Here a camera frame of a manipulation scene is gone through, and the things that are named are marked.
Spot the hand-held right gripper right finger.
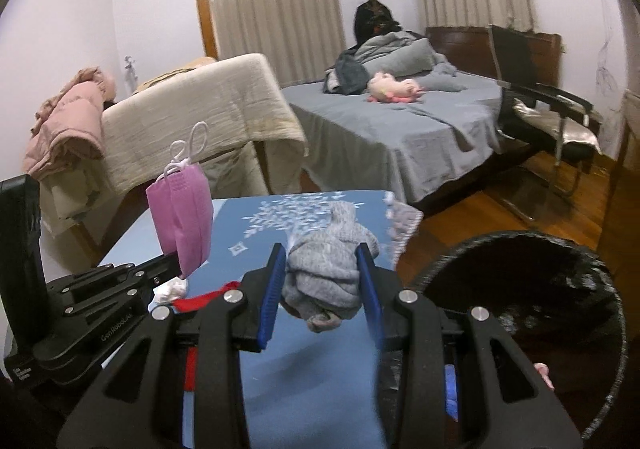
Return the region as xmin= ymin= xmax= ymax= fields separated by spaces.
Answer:
xmin=355 ymin=243 xmax=583 ymax=449

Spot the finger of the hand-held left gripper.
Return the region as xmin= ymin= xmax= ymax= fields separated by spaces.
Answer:
xmin=61 ymin=278 xmax=157 ymax=331
xmin=46 ymin=253 xmax=182 ymax=299

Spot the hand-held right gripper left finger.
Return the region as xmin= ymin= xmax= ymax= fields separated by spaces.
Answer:
xmin=56 ymin=243 xmax=290 ymax=449

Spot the grey knitted sock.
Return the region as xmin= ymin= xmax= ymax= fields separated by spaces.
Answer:
xmin=280 ymin=201 xmax=378 ymax=334

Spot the red cloth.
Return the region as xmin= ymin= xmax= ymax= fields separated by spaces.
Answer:
xmin=172 ymin=280 xmax=243 ymax=392

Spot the pink face mask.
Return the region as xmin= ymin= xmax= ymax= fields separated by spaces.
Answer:
xmin=146 ymin=121 xmax=213 ymax=279

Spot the black trash bin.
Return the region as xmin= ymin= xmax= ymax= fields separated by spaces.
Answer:
xmin=402 ymin=229 xmax=628 ymax=449

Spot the white tissue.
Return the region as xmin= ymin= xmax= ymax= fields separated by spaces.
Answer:
xmin=151 ymin=276 xmax=190 ymax=306

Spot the beige cloth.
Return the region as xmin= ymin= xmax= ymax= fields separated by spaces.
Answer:
xmin=39 ymin=169 xmax=117 ymax=236

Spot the grey lace cloth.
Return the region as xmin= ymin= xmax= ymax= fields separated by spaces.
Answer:
xmin=382 ymin=194 xmax=425 ymax=266

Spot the blue printed tablecloth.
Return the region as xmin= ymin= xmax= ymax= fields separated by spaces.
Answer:
xmin=97 ymin=190 xmax=401 ymax=449

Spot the white and blue packet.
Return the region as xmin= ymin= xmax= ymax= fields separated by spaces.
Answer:
xmin=444 ymin=364 xmax=459 ymax=422

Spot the pink padded jacket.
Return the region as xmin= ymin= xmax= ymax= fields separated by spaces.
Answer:
xmin=22 ymin=68 xmax=118 ymax=177

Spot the grey-green cloth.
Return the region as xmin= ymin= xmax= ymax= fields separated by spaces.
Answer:
xmin=202 ymin=144 xmax=271 ymax=200

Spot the grey bedsheet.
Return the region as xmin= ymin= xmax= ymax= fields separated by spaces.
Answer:
xmin=281 ymin=71 xmax=503 ymax=206

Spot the small pink object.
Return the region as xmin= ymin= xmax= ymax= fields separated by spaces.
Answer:
xmin=534 ymin=363 xmax=556 ymax=390

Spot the pink plush toy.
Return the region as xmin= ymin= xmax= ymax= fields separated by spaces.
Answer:
xmin=367 ymin=72 xmax=427 ymax=104

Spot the dark clothes pile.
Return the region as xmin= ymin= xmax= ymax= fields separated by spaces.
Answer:
xmin=322 ymin=51 xmax=372 ymax=96

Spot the grey duvet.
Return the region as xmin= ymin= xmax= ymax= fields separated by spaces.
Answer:
xmin=345 ymin=31 xmax=463 ymax=92

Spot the silver cushion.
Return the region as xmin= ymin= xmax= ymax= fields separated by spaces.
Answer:
xmin=512 ymin=98 xmax=601 ymax=156

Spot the wooden bed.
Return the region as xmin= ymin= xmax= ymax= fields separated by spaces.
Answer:
xmin=280 ymin=26 xmax=562 ymax=218

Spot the black metal armchair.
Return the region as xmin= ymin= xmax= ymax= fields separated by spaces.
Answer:
xmin=487 ymin=24 xmax=603 ymax=224

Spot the coat rack with black coat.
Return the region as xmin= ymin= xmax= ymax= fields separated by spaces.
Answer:
xmin=352 ymin=0 xmax=401 ymax=47

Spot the wide beige striped curtain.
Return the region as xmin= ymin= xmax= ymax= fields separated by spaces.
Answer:
xmin=206 ymin=0 xmax=347 ymax=86

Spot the wooden window frame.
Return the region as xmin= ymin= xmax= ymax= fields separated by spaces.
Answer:
xmin=192 ymin=0 xmax=221 ymax=60

